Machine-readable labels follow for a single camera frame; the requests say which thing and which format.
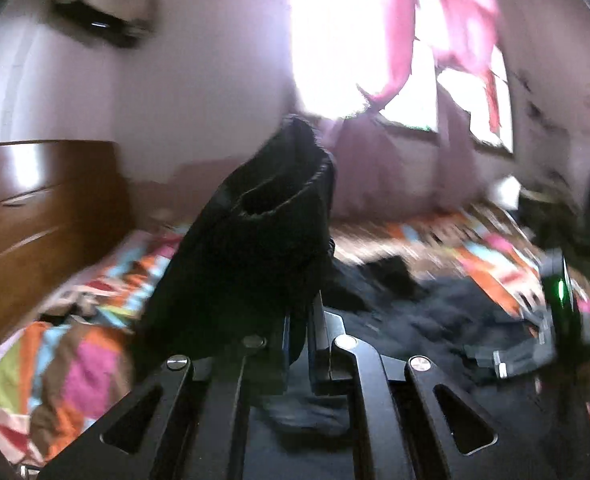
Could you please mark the wall air conditioner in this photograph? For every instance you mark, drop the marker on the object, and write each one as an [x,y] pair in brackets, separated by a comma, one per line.
[105,15]

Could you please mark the black puffer jacket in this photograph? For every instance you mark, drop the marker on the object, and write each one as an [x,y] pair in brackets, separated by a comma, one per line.
[255,240]

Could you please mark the dark bedside table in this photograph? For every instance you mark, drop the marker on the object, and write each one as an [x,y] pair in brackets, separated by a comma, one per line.
[565,220]

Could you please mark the pink curtain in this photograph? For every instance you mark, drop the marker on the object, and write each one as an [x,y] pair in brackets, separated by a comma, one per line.
[375,160]
[467,25]

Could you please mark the colourful printed blanket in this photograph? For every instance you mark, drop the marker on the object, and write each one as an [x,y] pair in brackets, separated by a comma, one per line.
[75,360]

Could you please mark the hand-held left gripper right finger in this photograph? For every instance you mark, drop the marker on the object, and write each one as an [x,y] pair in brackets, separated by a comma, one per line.
[319,355]

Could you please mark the white paper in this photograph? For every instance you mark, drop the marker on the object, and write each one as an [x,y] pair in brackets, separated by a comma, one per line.
[509,194]

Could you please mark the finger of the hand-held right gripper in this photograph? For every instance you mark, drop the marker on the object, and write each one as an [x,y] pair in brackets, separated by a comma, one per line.
[520,355]

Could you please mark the wooden headboard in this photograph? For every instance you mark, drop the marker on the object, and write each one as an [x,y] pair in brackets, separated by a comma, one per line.
[35,220]

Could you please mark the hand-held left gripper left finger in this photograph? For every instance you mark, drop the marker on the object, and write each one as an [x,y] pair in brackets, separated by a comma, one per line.
[270,367]

